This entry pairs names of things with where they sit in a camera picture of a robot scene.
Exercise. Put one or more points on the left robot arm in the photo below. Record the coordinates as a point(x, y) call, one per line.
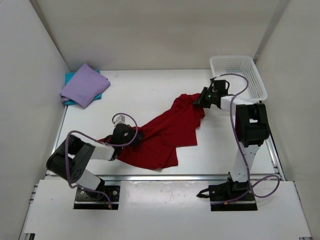
point(70, 159)

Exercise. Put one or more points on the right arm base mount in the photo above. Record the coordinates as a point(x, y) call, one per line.
point(230, 196)

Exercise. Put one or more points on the purple t-shirt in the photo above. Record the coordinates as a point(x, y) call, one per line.
point(83, 86)

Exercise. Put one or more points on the red t-shirt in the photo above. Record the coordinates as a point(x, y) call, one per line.
point(174, 128)

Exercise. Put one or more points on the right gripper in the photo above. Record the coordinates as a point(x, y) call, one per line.
point(202, 101)

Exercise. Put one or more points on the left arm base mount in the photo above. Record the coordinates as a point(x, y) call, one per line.
point(86, 200)

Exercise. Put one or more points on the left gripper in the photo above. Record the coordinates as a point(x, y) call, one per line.
point(138, 137)

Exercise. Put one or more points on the teal t-shirt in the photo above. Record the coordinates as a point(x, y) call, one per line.
point(75, 98)

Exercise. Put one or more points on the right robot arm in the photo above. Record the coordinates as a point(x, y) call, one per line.
point(249, 123)

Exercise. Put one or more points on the white plastic basket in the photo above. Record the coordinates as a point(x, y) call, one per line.
point(241, 72)

